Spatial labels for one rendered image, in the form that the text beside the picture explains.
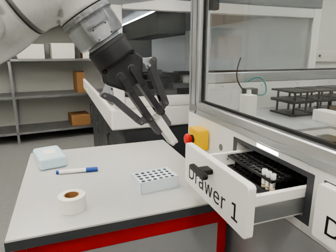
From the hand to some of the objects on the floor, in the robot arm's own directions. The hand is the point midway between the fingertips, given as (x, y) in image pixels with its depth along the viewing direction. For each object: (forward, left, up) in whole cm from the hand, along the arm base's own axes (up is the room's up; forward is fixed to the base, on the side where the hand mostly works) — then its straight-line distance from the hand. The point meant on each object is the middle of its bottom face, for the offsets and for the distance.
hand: (164, 129), depth 59 cm
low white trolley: (-24, +34, -101) cm, 109 cm away
